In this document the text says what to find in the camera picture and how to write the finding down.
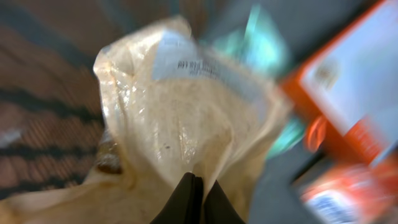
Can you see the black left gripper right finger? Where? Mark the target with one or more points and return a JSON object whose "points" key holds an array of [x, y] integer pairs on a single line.
{"points": [[218, 209]]}

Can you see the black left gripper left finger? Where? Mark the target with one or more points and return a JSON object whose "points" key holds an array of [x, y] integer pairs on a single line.
{"points": [[184, 204]]}

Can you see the beige plastic bag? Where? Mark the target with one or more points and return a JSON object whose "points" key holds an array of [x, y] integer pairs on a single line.
{"points": [[171, 108]]}

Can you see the small orange white packet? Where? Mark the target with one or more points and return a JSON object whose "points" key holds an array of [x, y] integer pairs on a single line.
{"points": [[352, 193]]}

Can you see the orange white box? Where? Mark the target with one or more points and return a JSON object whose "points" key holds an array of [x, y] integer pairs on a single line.
{"points": [[347, 91]]}

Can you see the grey plastic mesh basket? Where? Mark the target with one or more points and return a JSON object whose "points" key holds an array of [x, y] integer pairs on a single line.
{"points": [[50, 106]]}

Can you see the teal wipes packet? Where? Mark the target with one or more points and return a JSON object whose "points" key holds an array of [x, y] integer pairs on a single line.
{"points": [[253, 39]]}

